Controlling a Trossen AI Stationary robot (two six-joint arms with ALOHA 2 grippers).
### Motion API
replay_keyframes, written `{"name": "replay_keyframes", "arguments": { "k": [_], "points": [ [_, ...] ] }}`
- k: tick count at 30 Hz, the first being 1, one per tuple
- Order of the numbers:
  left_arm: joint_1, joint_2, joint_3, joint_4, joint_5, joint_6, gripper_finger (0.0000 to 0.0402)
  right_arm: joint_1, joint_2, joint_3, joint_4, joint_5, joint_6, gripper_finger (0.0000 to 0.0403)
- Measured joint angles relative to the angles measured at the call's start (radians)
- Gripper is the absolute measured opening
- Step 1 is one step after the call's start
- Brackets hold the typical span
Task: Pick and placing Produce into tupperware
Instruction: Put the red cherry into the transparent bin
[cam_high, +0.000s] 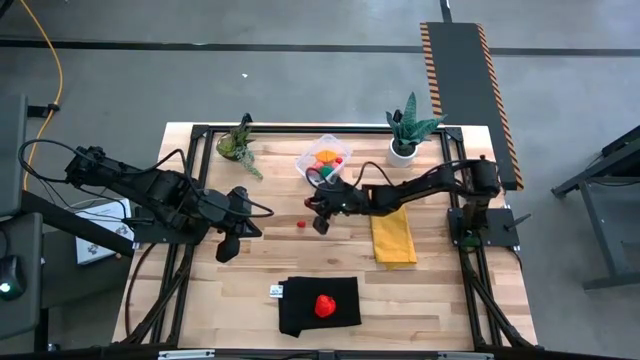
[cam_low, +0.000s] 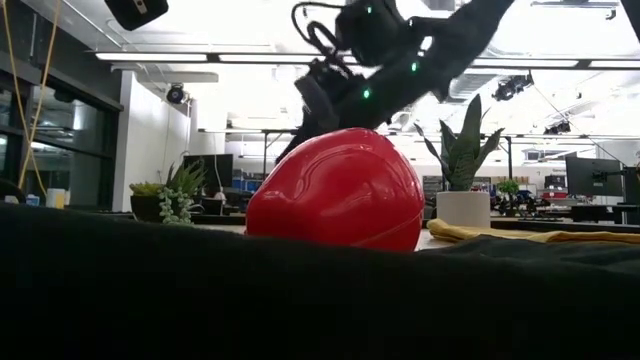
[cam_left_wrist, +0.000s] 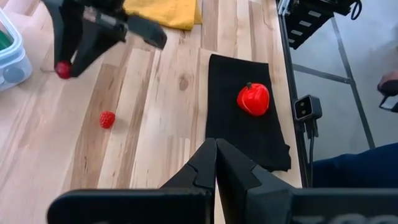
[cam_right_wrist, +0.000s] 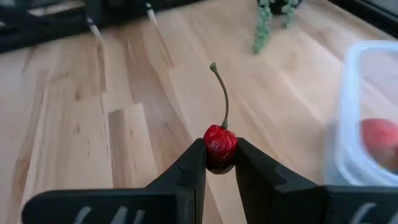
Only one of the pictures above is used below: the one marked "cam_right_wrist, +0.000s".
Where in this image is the clear plastic tupperware container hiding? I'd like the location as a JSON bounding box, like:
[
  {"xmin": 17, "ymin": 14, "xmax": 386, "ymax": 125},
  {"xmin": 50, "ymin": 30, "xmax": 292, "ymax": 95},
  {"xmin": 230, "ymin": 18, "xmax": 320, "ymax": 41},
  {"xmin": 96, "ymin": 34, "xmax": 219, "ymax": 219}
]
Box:
[{"xmin": 323, "ymin": 39, "xmax": 398, "ymax": 187}]

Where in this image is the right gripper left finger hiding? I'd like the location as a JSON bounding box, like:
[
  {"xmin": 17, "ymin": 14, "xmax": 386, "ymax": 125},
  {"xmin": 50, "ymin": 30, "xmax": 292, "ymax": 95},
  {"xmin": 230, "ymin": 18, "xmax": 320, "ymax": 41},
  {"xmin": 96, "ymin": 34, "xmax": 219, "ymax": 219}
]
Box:
[{"xmin": 21, "ymin": 138, "xmax": 208, "ymax": 224}]

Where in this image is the black aluminium table frame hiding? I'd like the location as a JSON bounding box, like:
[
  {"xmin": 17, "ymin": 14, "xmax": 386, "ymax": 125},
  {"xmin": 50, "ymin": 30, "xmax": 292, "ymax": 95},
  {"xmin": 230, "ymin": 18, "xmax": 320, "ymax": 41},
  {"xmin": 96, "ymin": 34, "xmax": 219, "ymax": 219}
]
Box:
[{"xmin": 0, "ymin": 0, "xmax": 398, "ymax": 54}]

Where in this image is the trailing succulent in dark pot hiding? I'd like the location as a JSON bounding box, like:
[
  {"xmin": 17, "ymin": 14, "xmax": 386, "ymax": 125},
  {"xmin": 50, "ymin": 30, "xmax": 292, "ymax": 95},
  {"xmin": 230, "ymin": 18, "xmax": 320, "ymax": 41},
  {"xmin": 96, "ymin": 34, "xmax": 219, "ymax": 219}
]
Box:
[{"xmin": 251, "ymin": 0, "xmax": 301, "ymax": 55}]

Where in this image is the dark red toy cherry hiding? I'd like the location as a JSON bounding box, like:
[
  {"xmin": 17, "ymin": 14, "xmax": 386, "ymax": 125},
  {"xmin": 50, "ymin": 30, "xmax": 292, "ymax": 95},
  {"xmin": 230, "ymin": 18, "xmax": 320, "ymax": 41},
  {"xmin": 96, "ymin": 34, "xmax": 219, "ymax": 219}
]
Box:
[{"xmin": 203, "ymin": 62, "xmax": 239, "ymax": 175}]

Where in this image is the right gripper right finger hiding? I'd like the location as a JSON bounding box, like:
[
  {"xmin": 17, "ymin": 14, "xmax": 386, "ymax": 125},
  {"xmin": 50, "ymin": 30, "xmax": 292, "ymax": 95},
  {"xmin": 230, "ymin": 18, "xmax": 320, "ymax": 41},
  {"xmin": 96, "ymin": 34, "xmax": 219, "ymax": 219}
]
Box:
[{"xmin": 234, "ymin": 138, "xmax": 398, "ymax": 224}]

